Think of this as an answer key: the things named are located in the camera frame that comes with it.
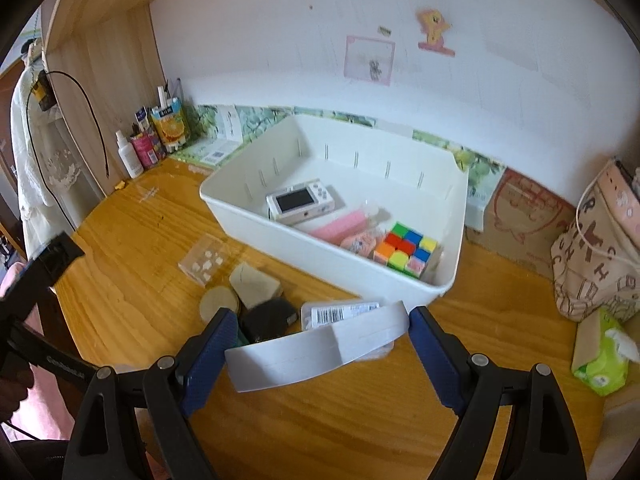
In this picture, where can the pink can pen holder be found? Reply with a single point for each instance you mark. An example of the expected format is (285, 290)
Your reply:
(145, 152)

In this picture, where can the white spray bottle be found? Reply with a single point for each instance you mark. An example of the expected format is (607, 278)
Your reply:
(130, 160)

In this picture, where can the pink square wall sticker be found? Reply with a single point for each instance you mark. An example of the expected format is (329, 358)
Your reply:
(367, 60)

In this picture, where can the round wooden disc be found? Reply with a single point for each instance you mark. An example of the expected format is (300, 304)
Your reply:
(217, 302)

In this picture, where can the white cardboard box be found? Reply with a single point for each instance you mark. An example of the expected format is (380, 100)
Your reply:
(227, 125)

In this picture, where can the pink tube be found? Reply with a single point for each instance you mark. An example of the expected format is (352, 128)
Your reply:
(335, 227)

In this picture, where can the white digital camera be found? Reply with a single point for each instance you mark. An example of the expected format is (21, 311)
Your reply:
(300, 202)

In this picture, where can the white lace curtain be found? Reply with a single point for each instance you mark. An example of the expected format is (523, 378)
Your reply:
(45, 170)

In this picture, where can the beige envelope-shaped box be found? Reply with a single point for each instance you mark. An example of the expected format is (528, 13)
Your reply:
(252, 285)

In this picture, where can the printed fabric bag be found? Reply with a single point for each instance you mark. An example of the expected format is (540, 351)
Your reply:
(590, 270)

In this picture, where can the yellow pony wall sticker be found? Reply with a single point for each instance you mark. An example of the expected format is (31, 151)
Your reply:
(434, 27)

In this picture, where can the green tissue pack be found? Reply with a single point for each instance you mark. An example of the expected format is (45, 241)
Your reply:
(597, 360)

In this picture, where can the small pink round case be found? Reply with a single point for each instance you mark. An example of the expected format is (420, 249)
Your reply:
(357, 244)

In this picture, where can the person's left hand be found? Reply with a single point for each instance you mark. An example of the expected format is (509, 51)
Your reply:
(15, 390)

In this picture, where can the yellow and black device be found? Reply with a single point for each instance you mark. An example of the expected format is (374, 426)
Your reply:
(41, 92)

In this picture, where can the wooden desk hutch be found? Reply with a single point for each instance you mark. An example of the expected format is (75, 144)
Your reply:
(125, 60)

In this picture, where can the brown cartoon cardboard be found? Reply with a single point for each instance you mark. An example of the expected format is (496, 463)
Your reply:
(520, 220)

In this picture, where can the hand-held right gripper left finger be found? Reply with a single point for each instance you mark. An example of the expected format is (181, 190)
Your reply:
(210, 355)

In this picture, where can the black case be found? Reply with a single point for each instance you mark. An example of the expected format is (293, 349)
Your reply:
(267, 320)

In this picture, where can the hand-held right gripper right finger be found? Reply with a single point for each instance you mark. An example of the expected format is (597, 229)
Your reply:
(435, 355)

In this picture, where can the white tube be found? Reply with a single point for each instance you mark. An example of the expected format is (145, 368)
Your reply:
(162, 99)

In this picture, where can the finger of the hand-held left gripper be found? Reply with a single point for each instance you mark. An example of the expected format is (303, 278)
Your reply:
(55, 260)

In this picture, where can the colourful puzzle cube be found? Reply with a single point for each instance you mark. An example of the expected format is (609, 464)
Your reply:
(400, 250)

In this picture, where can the white bottle-shaped card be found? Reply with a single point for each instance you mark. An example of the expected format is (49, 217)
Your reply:
(290, 360)

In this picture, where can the pink cloth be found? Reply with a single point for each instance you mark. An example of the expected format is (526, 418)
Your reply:
(50, 410)

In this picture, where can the green grape border strip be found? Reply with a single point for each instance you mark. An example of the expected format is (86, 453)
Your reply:
(257, 117)

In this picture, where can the white plastic storage bin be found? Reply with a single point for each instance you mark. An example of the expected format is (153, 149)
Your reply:
(350, 270)

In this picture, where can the small clear plastic box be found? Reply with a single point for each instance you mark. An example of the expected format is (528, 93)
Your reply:
(202, 262)

